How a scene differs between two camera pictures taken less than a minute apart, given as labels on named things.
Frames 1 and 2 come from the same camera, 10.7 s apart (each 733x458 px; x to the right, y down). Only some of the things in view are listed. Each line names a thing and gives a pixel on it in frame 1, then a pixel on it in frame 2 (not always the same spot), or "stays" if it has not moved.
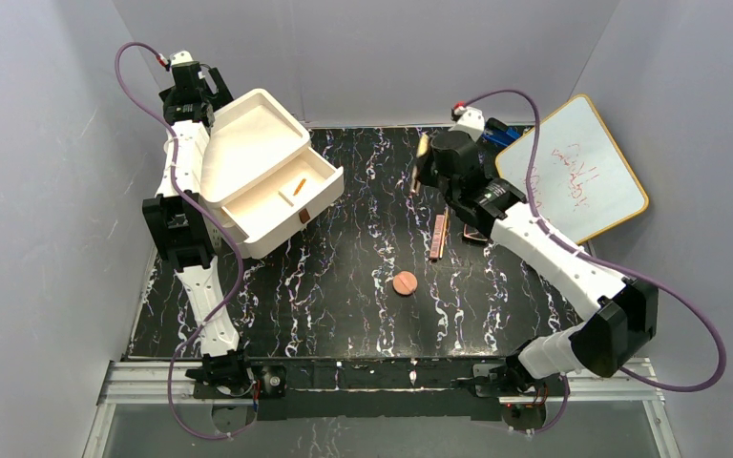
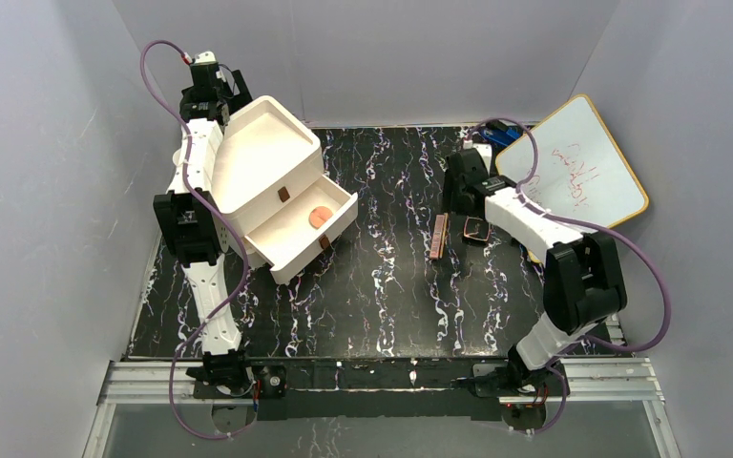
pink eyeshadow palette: [436, 237] stays
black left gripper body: [216, 85] to [234, 88]
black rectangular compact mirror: [476, 235] stays
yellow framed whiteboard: [582, 183] stays
